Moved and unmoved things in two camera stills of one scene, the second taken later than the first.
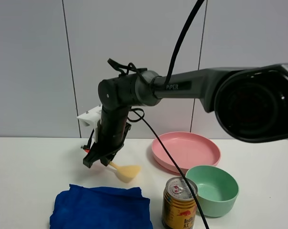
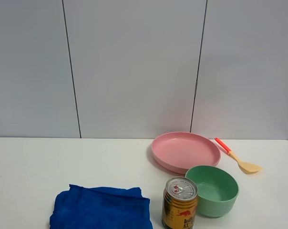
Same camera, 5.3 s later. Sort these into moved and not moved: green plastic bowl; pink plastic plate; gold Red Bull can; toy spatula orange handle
Moved: toy spatula orange handle
Not moved: gold Red Bull can; green plastic bowl; pink plastic plate
